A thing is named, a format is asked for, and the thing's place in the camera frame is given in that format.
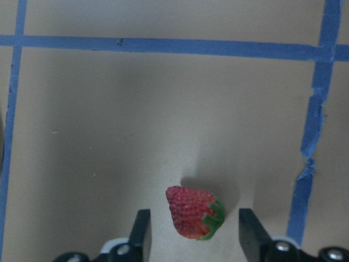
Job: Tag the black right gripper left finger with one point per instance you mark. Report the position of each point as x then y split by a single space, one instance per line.
137 246

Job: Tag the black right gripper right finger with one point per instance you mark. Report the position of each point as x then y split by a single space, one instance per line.
254 240

